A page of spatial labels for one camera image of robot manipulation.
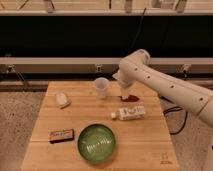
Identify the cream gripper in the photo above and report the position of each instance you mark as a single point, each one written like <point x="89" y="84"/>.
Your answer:
<point x="125" y="93"/>

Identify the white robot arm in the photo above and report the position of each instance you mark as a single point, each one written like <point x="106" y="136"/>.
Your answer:
<point x="192" y="98"/>

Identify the green ceramic bowl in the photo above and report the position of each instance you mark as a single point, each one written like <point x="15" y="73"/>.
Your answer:
<point x="96" y="143"/>

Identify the small white ceramic piece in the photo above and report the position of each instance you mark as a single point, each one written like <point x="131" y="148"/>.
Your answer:
<point x="62" y="100"/>

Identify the orange and black box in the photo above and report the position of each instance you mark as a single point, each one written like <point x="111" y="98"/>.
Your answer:
<point x="61" y="136"/>

